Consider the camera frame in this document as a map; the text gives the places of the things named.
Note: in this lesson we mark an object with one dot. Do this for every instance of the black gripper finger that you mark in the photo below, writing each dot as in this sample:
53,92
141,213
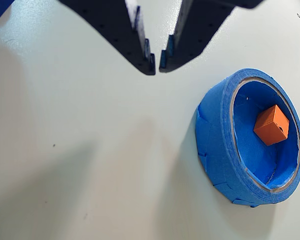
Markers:
195,32
120,32

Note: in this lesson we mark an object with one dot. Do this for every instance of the orange cube block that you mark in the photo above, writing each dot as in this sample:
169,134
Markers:
267,127

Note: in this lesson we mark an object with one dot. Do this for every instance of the blue tape roll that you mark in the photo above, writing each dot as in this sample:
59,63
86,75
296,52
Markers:
215,140

